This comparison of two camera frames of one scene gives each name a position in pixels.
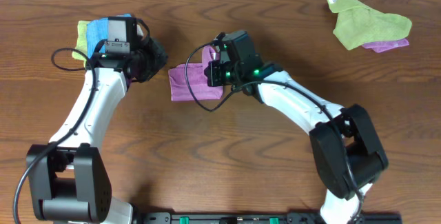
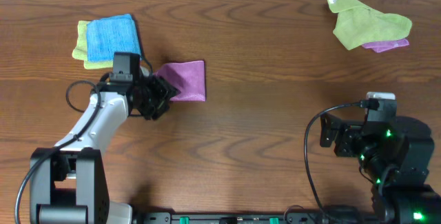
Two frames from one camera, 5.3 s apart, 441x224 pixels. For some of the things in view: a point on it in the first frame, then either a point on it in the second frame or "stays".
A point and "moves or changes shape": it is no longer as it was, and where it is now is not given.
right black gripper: [211, 72] → [348, 131]
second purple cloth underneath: [382, 46] stays
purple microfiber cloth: [180, 89] moves or changes shape
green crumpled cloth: [357, 24] stays
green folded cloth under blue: [82, 43] stays
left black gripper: [156, 57] → [156, 96]
